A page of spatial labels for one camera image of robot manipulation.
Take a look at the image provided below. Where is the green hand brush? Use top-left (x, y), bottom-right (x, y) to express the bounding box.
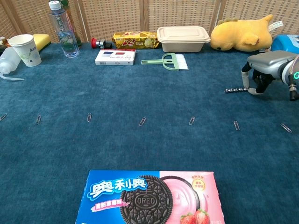
top-left (140, 53), bottom-right (189, 71)

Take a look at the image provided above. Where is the clear water bottle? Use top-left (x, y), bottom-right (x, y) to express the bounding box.
top-left (48, 0), bottom-right (80, 58)

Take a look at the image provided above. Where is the yellow sponge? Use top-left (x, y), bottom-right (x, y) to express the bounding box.
top-left (32, 34), bottom-right (51, 52)

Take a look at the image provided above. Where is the blue detergent bottle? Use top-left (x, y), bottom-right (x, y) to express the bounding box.
top-left (271, 34), bottom-right (299, 53)

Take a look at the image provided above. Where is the white box red blue print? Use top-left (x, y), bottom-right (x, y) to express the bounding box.
top-left (94, 49), bottom-right (136, 66)

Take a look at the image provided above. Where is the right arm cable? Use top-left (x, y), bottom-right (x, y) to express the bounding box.
top-left (288, 59), bottom-right (299, 101)

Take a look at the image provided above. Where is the yellow biscuit pack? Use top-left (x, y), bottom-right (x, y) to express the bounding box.
top-left (112, 31), bottom-right (160, 49)

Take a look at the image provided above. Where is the yellow plush toy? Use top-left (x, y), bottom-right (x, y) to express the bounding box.
top-left (210, 14), bottom-right (274, 51)

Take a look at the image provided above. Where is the translucent squeeze wash bottle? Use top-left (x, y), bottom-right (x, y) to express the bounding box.
top-left (0, 46), bottom-right (25, 82)

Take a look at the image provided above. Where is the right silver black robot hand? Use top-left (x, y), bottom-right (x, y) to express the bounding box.
top-left (241, 50), bottom-right (298, 96)

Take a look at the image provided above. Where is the red emergency stop button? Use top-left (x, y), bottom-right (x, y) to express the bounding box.
top-left (91, 37), bottom-right (113, 49)

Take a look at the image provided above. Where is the beige lidded lunch box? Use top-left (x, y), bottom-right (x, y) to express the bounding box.
top-left (157, 26), bottom-right (211, 53)

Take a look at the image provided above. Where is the blue table cloth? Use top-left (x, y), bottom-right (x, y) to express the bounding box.
top-left (0, 42), bottom-right (299, 224)

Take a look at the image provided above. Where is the Oreo cookie box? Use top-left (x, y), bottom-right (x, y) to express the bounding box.
top-left (75, 169), bottom-right (226, 224)

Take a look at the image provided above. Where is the white paper cup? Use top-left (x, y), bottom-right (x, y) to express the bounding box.
top-left (8, 34), bottom-right (42, 68)

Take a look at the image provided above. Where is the wicker folding screen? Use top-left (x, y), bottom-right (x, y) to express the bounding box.
top-left (0, 0), bottom-right (299, 45)

